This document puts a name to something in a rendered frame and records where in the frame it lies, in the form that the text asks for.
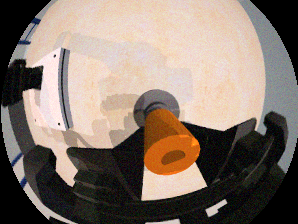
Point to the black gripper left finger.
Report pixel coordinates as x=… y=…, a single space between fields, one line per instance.
x=126 y=161

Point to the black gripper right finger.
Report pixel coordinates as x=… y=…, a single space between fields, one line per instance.
x=216 y=146

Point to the orange knob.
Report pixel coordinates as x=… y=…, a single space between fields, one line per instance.
x=168 y=146

